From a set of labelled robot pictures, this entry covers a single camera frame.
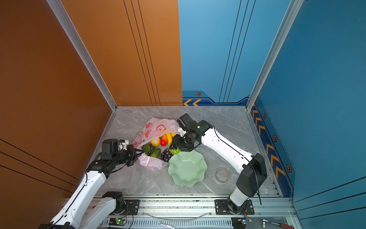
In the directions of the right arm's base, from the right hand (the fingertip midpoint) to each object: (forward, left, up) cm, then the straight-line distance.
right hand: (175, 148), depth 74 cm
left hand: (+2, +17, -4) cm, 17 cm away
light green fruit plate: (-4, -6, -18) cm, 19 cm away
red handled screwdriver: (-31, -52, -19) cm, 63 cm away
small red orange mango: (+12, +10, -15) cm, 22 cm away
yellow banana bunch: (+17, +6, -13) cm, 22 cm away
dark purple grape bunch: (+7, +16, -12) cm, 21 cm away
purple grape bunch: (+3, +7, -14) cm, 16 cm away
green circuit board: (-30, +29, -21) cm, 47 cm away
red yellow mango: (+16, +9, -14) cm, 23 cm away
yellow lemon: (+12, +15, -15) cm, 24 cm away
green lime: (-3, 0, +1) cm, 3 cm away
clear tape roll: (-7, -27, -20) cm, 34 cm away
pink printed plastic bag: (+17, +15, -5) cm, 23 cm away
